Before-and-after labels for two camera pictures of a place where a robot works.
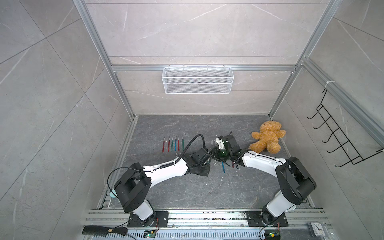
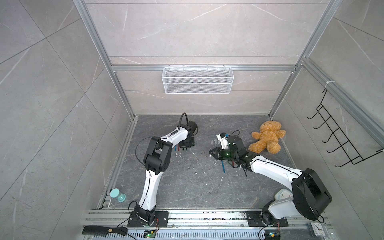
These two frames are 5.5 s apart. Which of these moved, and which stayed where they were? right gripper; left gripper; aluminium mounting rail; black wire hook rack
Moved: left gripper
Stayed: black wire hook rack; aluminium mounting rail; right gripper
